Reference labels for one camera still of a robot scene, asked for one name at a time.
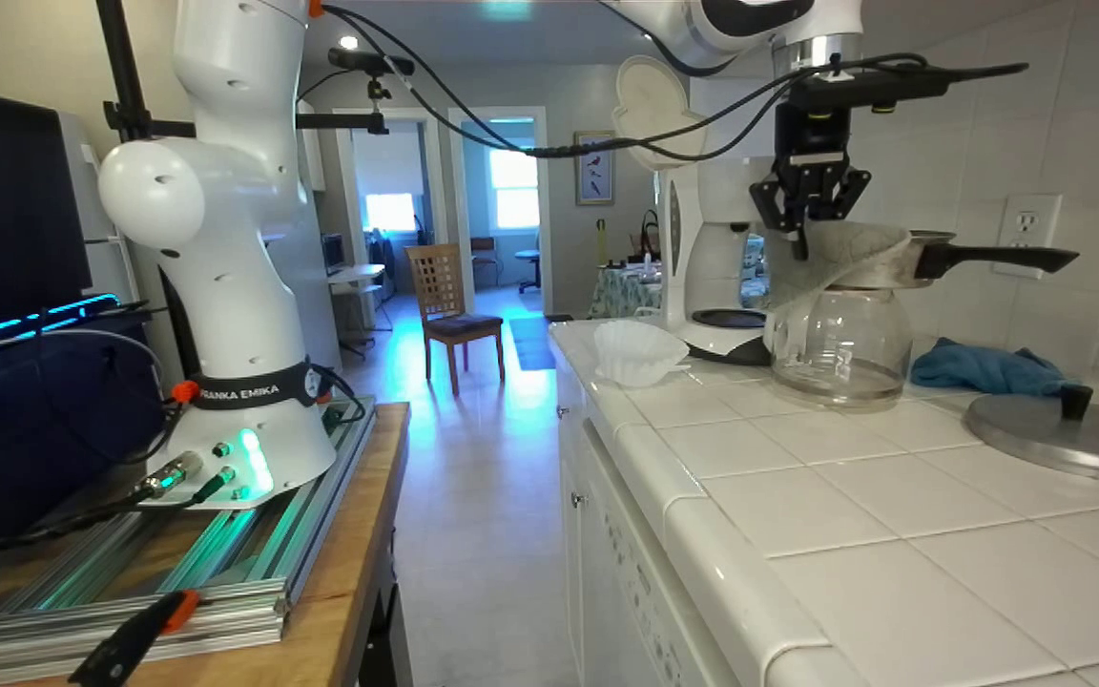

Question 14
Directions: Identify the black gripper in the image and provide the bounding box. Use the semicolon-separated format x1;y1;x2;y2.
747;101;870;258

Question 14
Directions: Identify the grey quilted pot holder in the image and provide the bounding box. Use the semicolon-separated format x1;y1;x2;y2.
818;225;921;290

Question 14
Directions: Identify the worn metal pot black handle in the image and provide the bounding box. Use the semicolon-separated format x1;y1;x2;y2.
733;222;1078;290

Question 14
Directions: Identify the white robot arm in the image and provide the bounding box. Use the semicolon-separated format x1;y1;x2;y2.
98;0;349;512

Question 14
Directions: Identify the blue cloth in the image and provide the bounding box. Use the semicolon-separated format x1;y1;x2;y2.
907;339;1065;395

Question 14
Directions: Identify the white coffee maker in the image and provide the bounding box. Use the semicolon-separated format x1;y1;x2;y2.
613;57;770;365

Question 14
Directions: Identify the wooden chair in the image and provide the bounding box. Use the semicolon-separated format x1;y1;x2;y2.
407;245;505;374

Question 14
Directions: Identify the wooden robot cart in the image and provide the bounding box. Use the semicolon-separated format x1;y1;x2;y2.
0;403;407;687

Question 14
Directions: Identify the black computer monitor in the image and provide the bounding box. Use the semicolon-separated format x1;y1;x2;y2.
0;98;91;320

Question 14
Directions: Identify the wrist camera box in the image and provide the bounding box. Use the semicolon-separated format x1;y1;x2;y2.
790;59;1022;110

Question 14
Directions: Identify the white wall outlet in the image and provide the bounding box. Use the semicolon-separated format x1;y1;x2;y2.
1001;194;1061;249

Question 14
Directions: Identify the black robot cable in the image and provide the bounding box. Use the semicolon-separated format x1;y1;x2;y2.
316;0;935;165

